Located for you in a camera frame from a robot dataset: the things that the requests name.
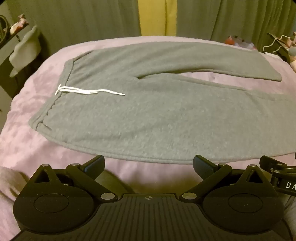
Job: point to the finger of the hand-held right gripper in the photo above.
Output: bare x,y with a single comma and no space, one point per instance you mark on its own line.
268,162

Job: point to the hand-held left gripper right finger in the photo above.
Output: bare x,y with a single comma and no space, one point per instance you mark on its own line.
200,163

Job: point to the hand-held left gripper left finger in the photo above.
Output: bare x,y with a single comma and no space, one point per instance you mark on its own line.
93,163

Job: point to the pink blanket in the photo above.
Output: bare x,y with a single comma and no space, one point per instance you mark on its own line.
27,104

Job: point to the dark cabinet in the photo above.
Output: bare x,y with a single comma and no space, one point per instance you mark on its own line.
34,77

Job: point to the orange plush toy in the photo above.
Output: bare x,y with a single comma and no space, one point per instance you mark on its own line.
230,41

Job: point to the grey hanging cloth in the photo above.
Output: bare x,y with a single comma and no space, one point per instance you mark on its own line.
23,51

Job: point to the small figurine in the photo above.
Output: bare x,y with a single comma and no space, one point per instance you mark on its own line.
22,22

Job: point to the dark round object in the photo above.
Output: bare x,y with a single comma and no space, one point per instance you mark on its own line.
3,27

